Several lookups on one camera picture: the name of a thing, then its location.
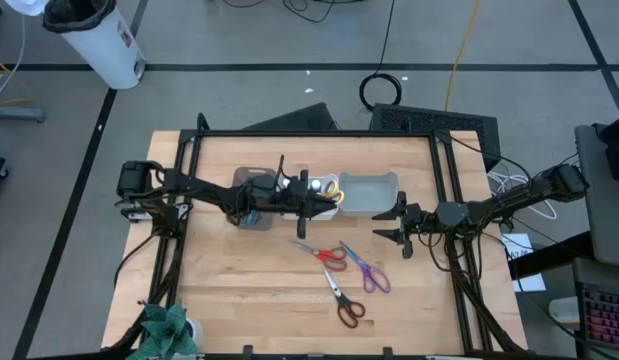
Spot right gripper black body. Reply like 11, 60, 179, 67
396, 191, 439, 260

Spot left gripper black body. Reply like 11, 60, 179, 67
247, 168, 311, 241

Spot yellow handled scissors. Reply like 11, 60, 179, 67
321, 178, 347, 207

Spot purple handled scissors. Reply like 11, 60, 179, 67
338, 240, 392, 295

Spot red handled scissors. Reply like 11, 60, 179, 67
292, 240, 349, 273

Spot black and red scissors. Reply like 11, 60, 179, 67
322, 268, 367, 330

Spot white plastic bin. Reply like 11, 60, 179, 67
337, 171, 400, 219
281, 173, 340, 222

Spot dark translucent plastic bin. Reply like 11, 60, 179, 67
232, 166, 278, 232

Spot black flat panel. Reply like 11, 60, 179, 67
241, 102, 340, 132

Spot white paper sheet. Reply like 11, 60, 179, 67
501, 232, 547, 294

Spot black floor bar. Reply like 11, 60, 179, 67
507, 230, 593, 281

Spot white plant pot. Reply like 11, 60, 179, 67
185, 317, 205, 350

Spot white rounded device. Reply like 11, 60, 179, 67
548, 296, 581, 326

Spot green artificial plant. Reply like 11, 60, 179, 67
124, 299, 200, 360

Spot grey side table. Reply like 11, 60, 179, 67
574, 123, 619, 269

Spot backlit black keyboard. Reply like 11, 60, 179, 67
572, 257, 619, 354

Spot white trash can black bag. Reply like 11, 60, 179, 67
42, 0, 148, 90

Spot grey metal stand base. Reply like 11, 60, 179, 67
0, 102, 48, 124

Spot white object on floor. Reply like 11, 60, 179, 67
3, 0, 51, 17

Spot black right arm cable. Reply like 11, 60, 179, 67
416, 230, 490, 275

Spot black aluminium table frame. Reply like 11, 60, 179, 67
106, 112, 529, 360

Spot black coiled cable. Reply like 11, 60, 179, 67
358, 0, 404, 112

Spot yellow cable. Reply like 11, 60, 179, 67
444, 0, 483, 112

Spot thin black floor cable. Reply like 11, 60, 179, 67
206, 0, 390, 24

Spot orange floor cable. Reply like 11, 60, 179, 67
0, 52, 40, 106

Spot white floor cable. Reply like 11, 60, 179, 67
0, 14, 28, 104

